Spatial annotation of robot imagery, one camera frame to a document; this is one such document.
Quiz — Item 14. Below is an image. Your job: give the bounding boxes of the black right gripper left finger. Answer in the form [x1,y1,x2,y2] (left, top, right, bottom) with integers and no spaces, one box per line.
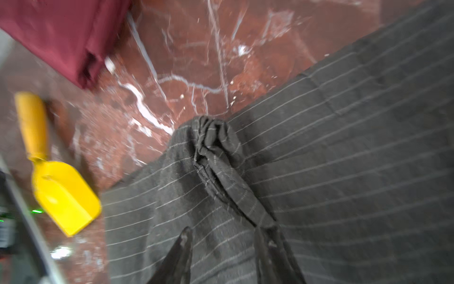
[147,227,193,284]

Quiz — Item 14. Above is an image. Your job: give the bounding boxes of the dark grey striped shirt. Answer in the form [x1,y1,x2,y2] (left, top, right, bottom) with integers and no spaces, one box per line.
[101,1,454,284]

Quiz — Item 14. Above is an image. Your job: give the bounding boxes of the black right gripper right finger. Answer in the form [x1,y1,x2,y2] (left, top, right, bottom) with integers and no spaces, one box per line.
[254,226,306,284]

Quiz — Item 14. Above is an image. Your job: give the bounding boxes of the maroon folded shirt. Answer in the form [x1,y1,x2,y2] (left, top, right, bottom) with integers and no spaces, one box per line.
[1,0,131,89]

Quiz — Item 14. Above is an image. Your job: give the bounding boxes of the yellow toy shovel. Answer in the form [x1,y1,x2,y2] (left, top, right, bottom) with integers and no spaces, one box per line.
[15,92,102,237]

